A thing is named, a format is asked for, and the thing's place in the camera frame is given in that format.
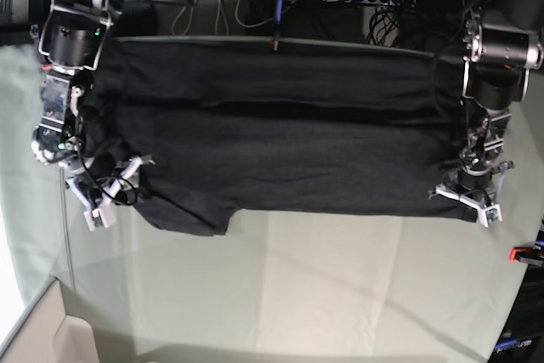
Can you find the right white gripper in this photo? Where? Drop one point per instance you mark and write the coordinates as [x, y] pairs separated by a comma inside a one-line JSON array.
[[100, 194]]

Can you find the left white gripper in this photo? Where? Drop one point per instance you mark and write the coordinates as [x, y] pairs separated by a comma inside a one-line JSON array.
[[475, 191]]

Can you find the black t-shirt with colourful print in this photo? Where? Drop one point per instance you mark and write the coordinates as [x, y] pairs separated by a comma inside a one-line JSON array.
[[236, 129]]

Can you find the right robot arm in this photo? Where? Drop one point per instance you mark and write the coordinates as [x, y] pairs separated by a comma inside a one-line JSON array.
[[72, 41]]

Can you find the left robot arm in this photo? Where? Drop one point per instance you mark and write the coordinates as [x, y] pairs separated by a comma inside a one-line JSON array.
[[503, 42]]

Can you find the red black clamp right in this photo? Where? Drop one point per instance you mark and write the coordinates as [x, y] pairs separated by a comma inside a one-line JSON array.
[[531, 255]]

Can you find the red black clamp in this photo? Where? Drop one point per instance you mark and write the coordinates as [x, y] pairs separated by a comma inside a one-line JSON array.
[[276, 20], [531, 255]]

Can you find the beige cardboard box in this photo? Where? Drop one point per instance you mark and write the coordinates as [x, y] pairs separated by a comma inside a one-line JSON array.
[[46, 333]]

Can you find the light green table cloth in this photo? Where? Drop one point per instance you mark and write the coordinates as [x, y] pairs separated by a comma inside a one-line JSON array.
[[280, 287]]

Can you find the black round stool base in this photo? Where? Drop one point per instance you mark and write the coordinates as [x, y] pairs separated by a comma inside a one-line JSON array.
[[139, 18]]

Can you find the red black clamp centre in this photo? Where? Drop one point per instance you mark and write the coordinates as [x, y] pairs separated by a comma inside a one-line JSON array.
[[276, 20]]

